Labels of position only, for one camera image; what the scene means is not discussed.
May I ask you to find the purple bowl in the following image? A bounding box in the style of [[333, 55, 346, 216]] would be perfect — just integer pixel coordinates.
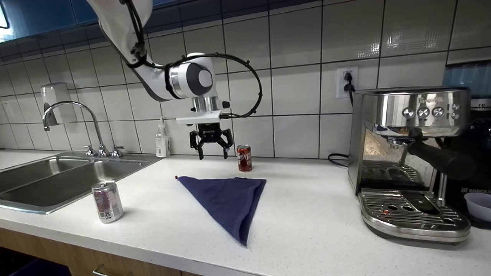
[[464, 190, 491, 222]]

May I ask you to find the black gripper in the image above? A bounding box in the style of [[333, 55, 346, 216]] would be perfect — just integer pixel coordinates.
[[189, 121, 237, 160]]

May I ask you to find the blue overhead cabinet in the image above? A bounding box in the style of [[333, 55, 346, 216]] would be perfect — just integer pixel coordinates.
[[0, 0, 329, 47]]

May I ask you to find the chrome sink faucet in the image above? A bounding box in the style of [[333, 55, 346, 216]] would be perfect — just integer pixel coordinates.
[[40, 98, 126, 159]]

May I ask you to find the stainless steel sink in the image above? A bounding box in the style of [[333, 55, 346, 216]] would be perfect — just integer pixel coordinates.
[[0, 154, 162, 216]]

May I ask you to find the clear soap pump bottle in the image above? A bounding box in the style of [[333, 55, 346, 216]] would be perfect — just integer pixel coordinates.
[[154, 117, 171, 159]]

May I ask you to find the blue cloth towel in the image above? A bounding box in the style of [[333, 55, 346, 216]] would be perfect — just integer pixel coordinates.
[[174, 174, 269, 248]]

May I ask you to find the white wall outlet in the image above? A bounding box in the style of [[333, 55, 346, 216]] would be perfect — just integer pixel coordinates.
[[335, 65, 361, 99]]

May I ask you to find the black countertop appliance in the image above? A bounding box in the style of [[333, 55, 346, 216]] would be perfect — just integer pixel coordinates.
[[458, 94, 491, 229]]

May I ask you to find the translucent wall dispenser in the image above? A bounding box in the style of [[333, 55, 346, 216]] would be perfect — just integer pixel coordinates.
[[40, 81, 73, 127]]

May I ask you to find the stainless espresso machine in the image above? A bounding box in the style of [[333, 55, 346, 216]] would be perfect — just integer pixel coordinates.
[[347, 85, 476, 245]]

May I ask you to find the blue box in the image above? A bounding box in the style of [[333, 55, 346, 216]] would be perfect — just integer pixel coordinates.
[[441, 59, 491, 99]]

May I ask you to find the wooden base cabinet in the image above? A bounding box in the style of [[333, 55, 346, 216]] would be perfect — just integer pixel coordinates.
[[0, 225, 203, 276]]

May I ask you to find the black portafilter handle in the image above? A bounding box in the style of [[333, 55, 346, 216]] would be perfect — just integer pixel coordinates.
[[406, 125, 478, 180]]

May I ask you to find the silver Diet Coke can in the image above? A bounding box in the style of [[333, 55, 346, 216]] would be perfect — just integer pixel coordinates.
[[91, 179, 126, 225]]

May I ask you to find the black power plug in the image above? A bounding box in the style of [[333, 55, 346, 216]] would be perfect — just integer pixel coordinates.
[[343, 70, 358, 107]]

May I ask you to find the black power cable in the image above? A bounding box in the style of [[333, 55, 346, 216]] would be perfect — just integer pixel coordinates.
[[326, 150, 355, 168]]

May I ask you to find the red Dr Pepper can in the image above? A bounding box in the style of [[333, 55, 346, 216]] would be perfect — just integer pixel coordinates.
[[235, 142, 255, 173]]

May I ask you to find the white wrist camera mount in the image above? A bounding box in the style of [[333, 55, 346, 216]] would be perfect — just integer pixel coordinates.
[[175, 99, 235, 125]]

